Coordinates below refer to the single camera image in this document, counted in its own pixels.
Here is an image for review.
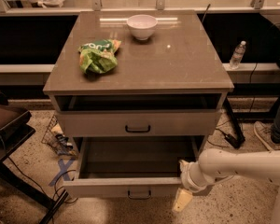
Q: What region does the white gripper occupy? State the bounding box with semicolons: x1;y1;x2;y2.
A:
172;160;207;212

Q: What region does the grey drawer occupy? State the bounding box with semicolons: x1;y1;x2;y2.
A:
63;136;204;200
56;110;221;137

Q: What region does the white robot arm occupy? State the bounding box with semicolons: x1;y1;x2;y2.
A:
173;148;280;224

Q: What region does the grey drawer cabinet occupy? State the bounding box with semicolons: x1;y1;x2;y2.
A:
42;10;235;161

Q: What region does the black stand leg right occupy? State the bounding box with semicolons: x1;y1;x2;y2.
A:
223;99;245;149

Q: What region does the grey sneaker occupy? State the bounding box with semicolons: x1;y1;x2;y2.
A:
253;121;280;151

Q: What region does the clear plastic water bottle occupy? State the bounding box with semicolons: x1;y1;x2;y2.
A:
230;41;246;69

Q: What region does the green chip bag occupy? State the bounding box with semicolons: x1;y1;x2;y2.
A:
78;39;121;74

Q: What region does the white ceramic bowl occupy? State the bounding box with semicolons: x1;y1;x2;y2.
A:
127;14;158;40

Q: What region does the dark chair at left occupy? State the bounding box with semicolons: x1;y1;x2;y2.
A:
0;92;68;224

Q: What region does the black cable on floor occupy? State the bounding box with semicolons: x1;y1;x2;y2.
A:
7;156;80;205

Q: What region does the wire basket with items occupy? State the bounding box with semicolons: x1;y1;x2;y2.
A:
42;116;76;157

